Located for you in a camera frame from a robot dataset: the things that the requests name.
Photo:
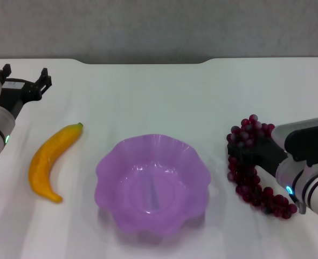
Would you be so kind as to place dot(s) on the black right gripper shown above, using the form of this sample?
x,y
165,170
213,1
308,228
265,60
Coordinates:
x,y
269,155

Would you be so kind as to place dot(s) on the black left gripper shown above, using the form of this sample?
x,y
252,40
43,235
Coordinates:
x,y
13,93

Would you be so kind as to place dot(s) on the dark red grape bunch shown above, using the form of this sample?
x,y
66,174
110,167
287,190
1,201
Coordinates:
x,y
245,178

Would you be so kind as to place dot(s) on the yellow banana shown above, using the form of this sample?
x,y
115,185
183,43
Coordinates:
x,y
47,159

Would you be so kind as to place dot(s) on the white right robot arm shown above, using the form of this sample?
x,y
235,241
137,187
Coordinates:
x,y
310,186

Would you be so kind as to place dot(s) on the purple wavy plastic bowl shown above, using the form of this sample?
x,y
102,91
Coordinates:
x,y
137,189

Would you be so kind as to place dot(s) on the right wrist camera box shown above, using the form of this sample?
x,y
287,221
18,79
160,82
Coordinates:
x,y
307,140

